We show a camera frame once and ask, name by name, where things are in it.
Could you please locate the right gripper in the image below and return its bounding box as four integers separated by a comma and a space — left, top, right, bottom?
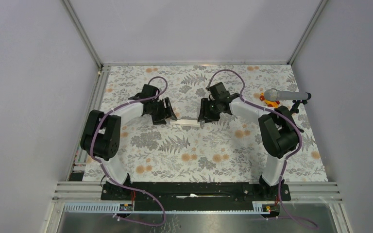
197, 98, 220, 124

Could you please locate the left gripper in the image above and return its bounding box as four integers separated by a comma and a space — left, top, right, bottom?
148, 97, 176, 124

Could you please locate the white remote control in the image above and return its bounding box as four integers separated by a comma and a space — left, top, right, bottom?
169, 119, 201, 127

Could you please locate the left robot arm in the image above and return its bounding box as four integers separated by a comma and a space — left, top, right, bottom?
80, 84, 177, 200

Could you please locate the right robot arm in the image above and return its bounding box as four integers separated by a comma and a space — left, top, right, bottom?
198, 83, 302, 200

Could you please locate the floral table mat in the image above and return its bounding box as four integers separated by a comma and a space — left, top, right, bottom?
83, 64, 329, 184

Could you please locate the grey microphone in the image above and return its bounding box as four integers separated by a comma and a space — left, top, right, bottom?
264, 88, 312, 101

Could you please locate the orange toy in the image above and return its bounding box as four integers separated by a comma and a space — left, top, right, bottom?
259, 93, 280, 108

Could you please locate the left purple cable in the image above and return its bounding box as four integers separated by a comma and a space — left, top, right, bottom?
90, 76, 169, 228

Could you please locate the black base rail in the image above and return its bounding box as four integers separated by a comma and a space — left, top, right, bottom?
101, 182, 291, 211

